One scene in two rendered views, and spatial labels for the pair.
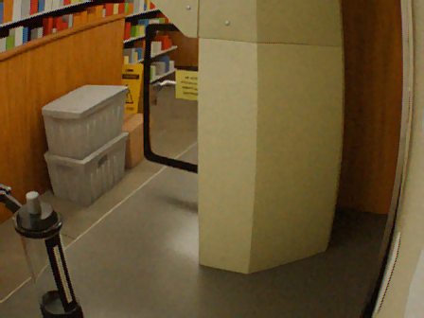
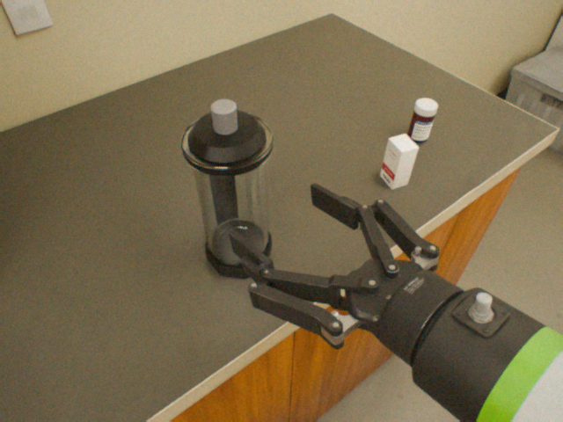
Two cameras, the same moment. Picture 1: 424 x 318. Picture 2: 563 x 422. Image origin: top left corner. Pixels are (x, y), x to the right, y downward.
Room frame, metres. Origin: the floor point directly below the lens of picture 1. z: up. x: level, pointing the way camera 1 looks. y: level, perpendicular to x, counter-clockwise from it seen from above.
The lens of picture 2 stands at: (1.04, 0.55, 1.49)
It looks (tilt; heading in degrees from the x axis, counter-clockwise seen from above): 48 degrees down; 209
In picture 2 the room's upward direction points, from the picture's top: straight up
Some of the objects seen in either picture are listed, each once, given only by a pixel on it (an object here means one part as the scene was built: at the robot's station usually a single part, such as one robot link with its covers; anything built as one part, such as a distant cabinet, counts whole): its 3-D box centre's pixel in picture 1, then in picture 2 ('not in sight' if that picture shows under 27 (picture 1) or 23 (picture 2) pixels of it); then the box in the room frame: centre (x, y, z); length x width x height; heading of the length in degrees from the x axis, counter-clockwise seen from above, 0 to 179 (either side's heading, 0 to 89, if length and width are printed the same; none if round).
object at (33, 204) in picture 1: (35, 211); (225, 129); (0.71, 0.30, 1.18); 0.09 x 0.09 x 0.07
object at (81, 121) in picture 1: (83, 119); not in sight; (3.29, 0.85, 0.49); 0.60 x 0.42 x 0.33; 157
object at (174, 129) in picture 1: (191, 96); not in sight; (1.33, 0.05, 1.19); 0.30 x 0.01 x 0.40; 59
